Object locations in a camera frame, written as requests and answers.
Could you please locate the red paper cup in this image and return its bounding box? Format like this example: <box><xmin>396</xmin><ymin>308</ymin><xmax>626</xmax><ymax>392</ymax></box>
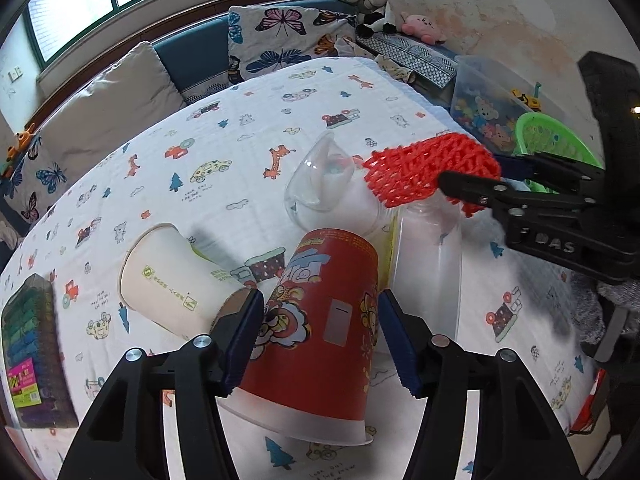
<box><xmin>221</xmin><ymin>229</ymin><xmax>378</xmax><ymax>446</ymax></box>

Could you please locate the red foam fruit net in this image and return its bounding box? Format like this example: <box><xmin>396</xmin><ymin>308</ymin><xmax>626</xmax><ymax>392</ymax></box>
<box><xmin>362</xmin><ymin>132</ymin><xmax>501</xmax><ymax>208</ymax></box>

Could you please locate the clear plastic jar white lid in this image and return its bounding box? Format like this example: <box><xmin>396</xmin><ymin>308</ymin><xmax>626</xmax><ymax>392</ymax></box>
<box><xmin>390</xmin><ymin>192</ymin><xmax>462</xmax><ymax>339</ymax></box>

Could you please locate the orange toy on sofa arm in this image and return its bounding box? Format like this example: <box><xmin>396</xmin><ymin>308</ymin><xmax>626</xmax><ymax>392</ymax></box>
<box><xmin>1</xmin><ymin>122</ymin><xmax>36</xmax><ymax>174</ymax></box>

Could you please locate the green perforated plastic basket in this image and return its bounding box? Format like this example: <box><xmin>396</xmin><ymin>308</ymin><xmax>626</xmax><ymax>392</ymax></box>
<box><xmin>514</xmin><ymin>112</ymin><xmax>603</xmax><ymax>169</ymax></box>

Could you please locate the clear plastic toy bin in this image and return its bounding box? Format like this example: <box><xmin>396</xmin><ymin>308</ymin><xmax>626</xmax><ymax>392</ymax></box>
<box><xmin>450</xmin><ymin>55</ymin><xmax>565</xmax><ymax>154</ymax></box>

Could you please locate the white paper cup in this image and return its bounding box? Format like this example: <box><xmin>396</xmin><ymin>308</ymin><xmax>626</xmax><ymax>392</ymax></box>
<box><xmin>118</xmin><ymin>223</ymin><xmax>250</xmax><ymax>340</ymax></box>

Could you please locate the grey patterned blanket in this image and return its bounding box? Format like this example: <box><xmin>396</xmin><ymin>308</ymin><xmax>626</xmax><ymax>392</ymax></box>
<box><xmin>361</xmin><ymin>34</ymin><xmax>458</xmax><ymax>89</ymax></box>

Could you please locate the beige patterned cloth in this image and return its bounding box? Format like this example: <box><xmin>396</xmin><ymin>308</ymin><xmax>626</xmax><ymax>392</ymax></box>
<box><xmin>334</xmin><ymin>36</ymin><xmax>416</xmax><ymax>84</ymax></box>

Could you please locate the clear plastic dome lid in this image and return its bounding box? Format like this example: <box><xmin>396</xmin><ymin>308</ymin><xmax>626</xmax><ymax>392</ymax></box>
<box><xmin>284</xmin><ymin>130</ymin><xmax>388</xmax><ymax>237</ymax></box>

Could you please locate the printed white table cloth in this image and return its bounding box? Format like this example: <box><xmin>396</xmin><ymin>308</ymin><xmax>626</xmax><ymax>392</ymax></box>
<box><xmin>0</xmin><ymin>56</ymin><xmax>601</xmax><ymax>480</ymax></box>

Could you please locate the pink plush toy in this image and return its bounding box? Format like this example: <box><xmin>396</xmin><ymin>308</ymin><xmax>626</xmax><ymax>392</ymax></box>
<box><xmin>400</xmin><ymin>12</ymin><xmax>446</xmax><ymax>46</ymax></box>

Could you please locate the cow plush toy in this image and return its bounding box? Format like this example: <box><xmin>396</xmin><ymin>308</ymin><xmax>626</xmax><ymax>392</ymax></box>
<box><xmin>337</xmin><ymin>0</ymin><xmax>405</xmax><ymax>39</ymax></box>

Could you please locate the butterfly print armrest cover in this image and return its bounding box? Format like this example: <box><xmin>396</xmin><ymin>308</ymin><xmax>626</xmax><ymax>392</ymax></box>
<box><xmin>1</xmin><ymin>134</ymin><xmax>70</xmax><ymax>236</ymax></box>

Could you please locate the beige sofa cushion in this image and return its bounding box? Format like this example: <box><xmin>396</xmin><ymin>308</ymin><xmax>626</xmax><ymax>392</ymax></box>
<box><xmin>40</xmin><ymin>41</ymin><xmax>186</xmax><ymax>181</ymax></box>

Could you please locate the butterfly print pillow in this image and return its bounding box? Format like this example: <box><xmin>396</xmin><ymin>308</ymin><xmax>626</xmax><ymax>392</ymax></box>
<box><xmin>228</xmin><ymin>6</ymin><xmax>357</xmax><ymax>84</ymax></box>

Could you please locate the blue sofa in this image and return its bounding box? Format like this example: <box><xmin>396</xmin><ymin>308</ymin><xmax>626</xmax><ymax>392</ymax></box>
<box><xmin>1</xmin><ymin>0</ymin><xmax>457</xmax><ymax>236</ymax></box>

